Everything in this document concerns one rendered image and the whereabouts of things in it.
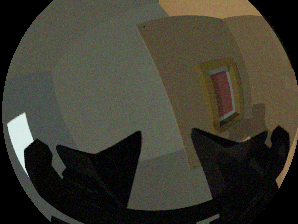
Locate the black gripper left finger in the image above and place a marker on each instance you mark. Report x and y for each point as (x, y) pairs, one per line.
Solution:
(114, 168)

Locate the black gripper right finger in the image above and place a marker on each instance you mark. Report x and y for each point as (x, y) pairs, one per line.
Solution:
(222, 159)

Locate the brown flat board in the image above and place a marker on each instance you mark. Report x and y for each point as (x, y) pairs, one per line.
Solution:
(175, 44)

